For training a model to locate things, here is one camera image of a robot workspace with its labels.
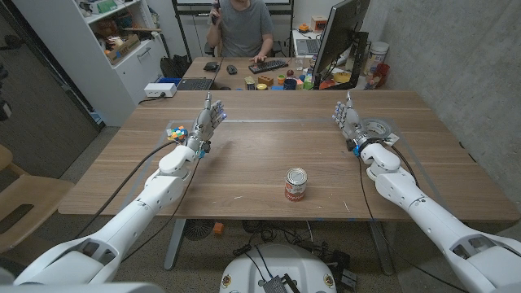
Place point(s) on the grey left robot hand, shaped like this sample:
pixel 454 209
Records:
pixel 205 124

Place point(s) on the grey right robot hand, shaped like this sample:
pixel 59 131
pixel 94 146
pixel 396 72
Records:
pixel 353 126

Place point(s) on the grey tape roll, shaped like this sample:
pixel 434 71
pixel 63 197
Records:
pixel 382 127

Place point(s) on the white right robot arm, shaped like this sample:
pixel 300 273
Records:
pixel 407 195

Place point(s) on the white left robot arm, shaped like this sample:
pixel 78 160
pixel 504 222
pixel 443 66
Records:
pixel 163 187

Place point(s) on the small printed can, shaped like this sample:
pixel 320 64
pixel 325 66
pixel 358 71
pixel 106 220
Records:
pixel 250 83

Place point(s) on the red and white tin can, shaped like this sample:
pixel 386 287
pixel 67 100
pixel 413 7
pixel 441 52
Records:
pixel 296 187

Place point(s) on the multicoloured block cube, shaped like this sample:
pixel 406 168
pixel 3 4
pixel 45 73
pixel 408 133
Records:
pixel 177 133

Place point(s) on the small white printed piece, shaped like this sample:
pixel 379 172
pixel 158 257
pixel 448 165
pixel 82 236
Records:
pixel 393 140

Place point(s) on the yellow bowl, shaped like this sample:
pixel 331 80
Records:
pixel 342 77

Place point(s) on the white power box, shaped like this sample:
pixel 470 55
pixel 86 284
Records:
pixel 160 90

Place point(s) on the wooden desk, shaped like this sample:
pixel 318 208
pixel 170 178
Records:
pixel 240 79

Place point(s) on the black flat pouch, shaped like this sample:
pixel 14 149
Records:
pixel 211 66

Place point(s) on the red cup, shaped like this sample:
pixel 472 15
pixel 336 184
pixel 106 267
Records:
pixel 382 75

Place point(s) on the black computer mouse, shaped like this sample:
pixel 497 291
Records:
pixel 231 69

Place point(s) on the orange brick block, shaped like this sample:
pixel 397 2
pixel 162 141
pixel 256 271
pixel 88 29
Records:
pixel 265 80

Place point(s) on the white plastic tub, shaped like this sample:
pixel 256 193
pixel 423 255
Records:
pixel 376 55

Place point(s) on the dark blue cup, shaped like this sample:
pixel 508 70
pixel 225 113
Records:
pixel 290 84

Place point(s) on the black keyboard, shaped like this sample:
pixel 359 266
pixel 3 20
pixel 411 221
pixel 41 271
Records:
pixel 268 66

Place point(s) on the silver laptop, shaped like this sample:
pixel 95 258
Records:
pixel 307 46

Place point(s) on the black computer monitor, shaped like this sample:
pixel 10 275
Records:
pixel 340 32

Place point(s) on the person in grey t-shirt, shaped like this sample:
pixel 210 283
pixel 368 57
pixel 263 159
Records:
pixel 246 28

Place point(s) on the small orange block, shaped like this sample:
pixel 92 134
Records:
pixel 218 228

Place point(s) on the black floor fan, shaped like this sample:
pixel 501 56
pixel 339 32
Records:
pixel 198 229

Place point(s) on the orange and white box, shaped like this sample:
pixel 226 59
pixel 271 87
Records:
pixel 318 23

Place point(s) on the cardboard box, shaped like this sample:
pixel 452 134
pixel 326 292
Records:
pixel 124 49

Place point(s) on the grey table leg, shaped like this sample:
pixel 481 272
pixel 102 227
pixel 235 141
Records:
pixel 175 244
pixel 382 250

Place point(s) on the white shelf cabinet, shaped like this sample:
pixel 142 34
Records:
pixel 93 61

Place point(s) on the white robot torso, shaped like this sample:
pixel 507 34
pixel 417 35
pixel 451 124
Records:
pixel 281 264

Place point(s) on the wooden chair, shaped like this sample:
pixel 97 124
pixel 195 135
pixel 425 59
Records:
pixel 28 199

